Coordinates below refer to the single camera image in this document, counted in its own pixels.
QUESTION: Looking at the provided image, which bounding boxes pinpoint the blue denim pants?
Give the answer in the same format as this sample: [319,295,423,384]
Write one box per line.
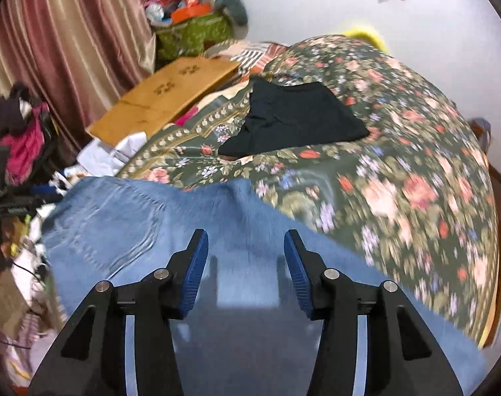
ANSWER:
[40,176,488,396]

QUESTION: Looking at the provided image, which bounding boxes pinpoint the floral green bedspread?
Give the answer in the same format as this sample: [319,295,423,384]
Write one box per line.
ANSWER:
[116,35,501,349]

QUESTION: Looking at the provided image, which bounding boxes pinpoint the grey plush toy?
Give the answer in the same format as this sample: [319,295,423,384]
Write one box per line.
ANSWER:
[188,0,250,25]

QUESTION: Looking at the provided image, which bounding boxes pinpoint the pile of pink dark clothes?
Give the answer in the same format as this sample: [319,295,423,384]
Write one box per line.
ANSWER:
[0,82,55,186]

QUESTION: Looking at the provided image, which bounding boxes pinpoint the green basket of clutter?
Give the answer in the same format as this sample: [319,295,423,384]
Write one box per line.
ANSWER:
[144,0,234,62]

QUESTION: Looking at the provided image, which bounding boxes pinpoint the brown cardboard box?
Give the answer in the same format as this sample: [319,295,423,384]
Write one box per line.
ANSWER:
[86,57,242,146]

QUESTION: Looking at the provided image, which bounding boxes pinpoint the striped pink curtain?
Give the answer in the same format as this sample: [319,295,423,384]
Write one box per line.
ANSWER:
[0,0,157,149]

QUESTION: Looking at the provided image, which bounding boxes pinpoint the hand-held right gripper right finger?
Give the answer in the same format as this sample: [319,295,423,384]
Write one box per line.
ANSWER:
[284,229,476,396]

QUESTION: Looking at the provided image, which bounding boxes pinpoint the striped cloth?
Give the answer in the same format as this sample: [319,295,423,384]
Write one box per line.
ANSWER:
[211,41,282,79]

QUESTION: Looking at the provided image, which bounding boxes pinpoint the yellow plastic object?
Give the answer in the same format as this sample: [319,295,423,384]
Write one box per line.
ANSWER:
[343,26,386,50]

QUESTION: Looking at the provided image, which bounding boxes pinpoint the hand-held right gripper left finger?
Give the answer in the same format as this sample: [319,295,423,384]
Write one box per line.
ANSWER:
[28,229,210,396]

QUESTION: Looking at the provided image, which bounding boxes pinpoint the folded black garment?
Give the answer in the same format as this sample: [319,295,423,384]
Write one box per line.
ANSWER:
[217,80,371,161]

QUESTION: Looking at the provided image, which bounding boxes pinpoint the white paper sheets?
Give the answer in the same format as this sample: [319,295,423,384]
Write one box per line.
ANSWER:
[76,131,148,178]

